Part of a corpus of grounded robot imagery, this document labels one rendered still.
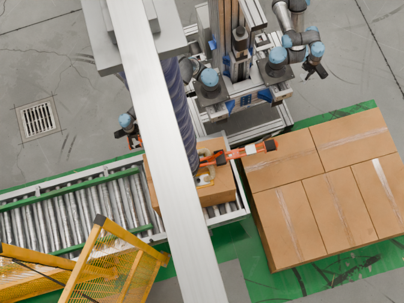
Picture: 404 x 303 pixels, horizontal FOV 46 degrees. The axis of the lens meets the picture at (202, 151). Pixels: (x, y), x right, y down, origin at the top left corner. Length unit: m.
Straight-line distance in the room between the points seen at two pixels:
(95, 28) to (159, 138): 0.53
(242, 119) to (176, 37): 2.78
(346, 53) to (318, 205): 1.74
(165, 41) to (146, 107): 0.34
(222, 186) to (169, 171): 2.15
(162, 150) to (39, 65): 3.97
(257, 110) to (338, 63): 1.00
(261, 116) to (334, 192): 0.98
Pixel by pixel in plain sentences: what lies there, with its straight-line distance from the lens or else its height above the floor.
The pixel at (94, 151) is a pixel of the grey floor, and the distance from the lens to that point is 4.59.
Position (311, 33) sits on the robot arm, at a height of 1.75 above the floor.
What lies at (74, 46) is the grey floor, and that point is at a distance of 5.11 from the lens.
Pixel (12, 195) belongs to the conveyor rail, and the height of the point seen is 0.59.
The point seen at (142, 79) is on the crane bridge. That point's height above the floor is 3.05.
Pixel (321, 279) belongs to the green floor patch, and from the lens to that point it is 4.28.
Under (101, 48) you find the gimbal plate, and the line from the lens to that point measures 1.59.
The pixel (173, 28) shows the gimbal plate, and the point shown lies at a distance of 1.58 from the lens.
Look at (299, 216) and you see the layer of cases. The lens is 3.75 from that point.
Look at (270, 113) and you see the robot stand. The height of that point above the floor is 0.21.
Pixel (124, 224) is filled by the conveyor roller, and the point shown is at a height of 0.55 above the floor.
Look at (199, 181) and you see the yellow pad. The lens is 3.31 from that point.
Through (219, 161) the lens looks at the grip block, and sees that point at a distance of 3.24.
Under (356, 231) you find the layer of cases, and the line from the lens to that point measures 3.82.
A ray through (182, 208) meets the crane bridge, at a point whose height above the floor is 3.05.
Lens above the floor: 4.21
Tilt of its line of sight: 72 degrees down
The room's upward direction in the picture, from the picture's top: 11 degrees counter-clockwise
